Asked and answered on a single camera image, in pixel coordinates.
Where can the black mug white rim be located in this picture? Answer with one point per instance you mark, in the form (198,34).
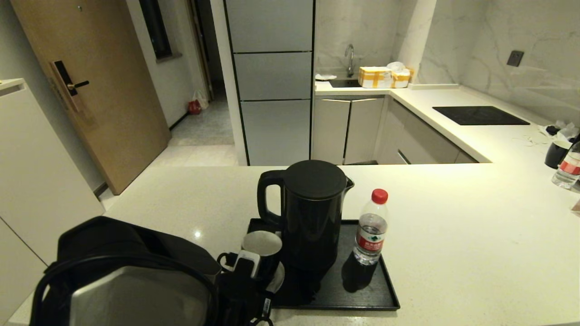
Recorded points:
(556,155)

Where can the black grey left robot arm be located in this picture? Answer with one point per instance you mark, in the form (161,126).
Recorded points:
(127,280)

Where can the tall grey panel cabinet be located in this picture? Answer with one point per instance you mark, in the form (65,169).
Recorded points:
(272,77)

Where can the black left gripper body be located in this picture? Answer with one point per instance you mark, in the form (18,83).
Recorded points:
(244,299)

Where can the small yellow-taped cardboard box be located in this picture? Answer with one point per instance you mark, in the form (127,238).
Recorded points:
(401,80)

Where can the chrome kitchen faucet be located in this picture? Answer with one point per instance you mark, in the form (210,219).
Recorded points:
(350,62)

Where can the white round saucer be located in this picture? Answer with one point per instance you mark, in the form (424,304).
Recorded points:
(277,278)

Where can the crumpled white plastic bag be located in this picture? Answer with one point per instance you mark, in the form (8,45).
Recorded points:
(396,67)

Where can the crumpled clear wrappers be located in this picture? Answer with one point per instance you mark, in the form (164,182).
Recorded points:
(566,131)

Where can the large yellow-taped cardboard box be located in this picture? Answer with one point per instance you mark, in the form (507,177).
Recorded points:
(374,78)

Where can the red bag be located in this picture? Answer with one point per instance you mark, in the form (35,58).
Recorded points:
(195,108)

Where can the white dish cloth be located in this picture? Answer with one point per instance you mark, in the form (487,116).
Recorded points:
(325,77)

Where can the brown wooden door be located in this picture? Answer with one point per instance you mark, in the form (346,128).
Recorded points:
(113,90)

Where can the brown object corner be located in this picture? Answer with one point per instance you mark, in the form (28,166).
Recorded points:
(576,207)

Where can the black cup white inside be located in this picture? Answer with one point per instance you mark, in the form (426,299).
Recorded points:
(263,246)

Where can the grey wall socket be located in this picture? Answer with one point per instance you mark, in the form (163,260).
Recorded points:
(515,59)

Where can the grey sink base cabinet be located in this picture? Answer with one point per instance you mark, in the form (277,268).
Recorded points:
(346,130)

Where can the clear plastic water bottle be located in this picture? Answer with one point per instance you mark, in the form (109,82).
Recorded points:
(567,173)
(370,235)

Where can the dark kitchen sink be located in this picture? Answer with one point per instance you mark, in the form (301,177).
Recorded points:
(344,83)

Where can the white shopping bag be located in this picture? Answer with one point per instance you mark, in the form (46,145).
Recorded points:
(202,98)

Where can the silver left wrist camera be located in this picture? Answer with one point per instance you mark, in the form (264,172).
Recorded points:
(248,264)

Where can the black rectangular serving tray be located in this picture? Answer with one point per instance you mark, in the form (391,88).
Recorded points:
(362,290)

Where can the black electric kettle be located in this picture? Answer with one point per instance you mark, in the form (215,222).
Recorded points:
(312,217)

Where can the grey counter drawer cabinet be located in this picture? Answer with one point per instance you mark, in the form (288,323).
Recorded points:
(421,141)

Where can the black induction cooktop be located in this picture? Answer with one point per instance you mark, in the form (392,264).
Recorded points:
(479,116)

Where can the dark window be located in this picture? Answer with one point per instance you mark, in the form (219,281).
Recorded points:
(156,31)

